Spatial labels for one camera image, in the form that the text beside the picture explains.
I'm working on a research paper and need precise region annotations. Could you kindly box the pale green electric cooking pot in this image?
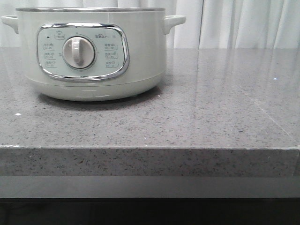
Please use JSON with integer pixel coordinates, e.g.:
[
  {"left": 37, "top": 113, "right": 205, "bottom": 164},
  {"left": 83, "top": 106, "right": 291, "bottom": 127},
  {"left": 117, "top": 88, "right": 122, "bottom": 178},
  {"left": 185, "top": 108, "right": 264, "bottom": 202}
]
[{"left": 1, "top": 7, "right": 186, "bottom": 101}]

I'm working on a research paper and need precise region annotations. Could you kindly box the white curtain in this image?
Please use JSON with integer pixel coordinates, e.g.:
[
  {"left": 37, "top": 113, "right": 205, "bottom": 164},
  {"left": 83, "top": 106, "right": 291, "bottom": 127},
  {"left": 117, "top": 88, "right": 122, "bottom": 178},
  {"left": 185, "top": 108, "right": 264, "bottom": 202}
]
[{"left": 0, "top": 0, "right": 300, "bottom": 49}]

